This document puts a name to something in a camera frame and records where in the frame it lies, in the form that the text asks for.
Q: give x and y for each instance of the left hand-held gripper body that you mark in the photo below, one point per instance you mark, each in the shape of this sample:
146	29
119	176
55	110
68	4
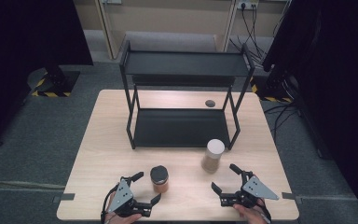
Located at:
121	197

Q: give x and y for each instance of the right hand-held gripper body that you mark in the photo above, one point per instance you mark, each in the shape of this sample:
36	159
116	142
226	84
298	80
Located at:
256	189

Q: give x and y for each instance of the black-lidded glass spice jar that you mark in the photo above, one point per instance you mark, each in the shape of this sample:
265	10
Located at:
159	174

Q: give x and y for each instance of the white-lidded glass spice jar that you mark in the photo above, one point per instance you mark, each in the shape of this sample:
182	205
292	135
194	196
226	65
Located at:
213	154

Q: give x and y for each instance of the black metal two-tier rack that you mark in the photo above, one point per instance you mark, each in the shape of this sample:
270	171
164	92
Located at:
183	127

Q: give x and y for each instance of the person's left hand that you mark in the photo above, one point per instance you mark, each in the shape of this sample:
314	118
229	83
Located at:
121	219

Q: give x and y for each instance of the person's right hand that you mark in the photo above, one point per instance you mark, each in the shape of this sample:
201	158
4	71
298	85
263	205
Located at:
253	216

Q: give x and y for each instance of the grey tape strip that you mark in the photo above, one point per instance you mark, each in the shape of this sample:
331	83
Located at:
64	197
290	196

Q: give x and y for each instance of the round grey table grommet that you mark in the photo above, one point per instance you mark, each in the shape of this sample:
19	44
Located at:
210	103

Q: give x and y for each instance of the black stand base striped tape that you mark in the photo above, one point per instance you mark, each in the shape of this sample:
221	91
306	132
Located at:
59	82
276	88

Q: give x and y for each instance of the dark curtain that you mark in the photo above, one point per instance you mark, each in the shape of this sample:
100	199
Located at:
18	62
338	93

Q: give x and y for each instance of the beige wooden partition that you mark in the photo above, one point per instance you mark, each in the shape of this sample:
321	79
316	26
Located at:
167	15

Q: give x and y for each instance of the white wall socket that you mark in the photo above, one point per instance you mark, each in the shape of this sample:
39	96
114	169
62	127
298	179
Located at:
247	3

